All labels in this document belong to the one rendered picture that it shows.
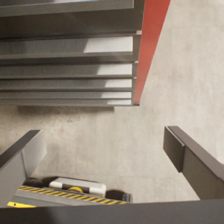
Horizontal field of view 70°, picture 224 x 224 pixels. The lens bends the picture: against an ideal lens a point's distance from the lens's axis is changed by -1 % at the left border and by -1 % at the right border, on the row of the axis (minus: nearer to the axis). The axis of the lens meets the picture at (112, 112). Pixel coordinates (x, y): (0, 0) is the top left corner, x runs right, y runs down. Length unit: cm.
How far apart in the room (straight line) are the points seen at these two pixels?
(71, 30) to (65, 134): 80
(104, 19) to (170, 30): 92
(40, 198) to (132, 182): 46
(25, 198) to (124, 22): 66
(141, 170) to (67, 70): 73
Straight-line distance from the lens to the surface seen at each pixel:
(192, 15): 117
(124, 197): 83
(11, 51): 25
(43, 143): 17
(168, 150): 17
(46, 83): 38
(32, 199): 71
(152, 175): 93
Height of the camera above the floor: 89
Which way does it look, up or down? 80 degrees down
